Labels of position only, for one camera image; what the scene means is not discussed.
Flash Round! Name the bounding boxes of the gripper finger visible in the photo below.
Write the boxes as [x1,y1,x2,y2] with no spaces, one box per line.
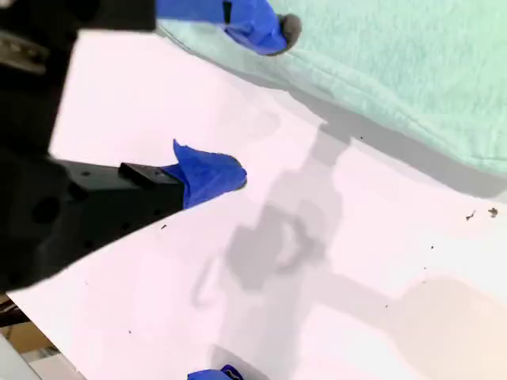
[155,0,303,56]
[59,139,248,264]

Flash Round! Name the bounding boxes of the pale green T-shirt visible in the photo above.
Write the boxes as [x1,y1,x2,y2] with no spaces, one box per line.
[156,0,507,177]

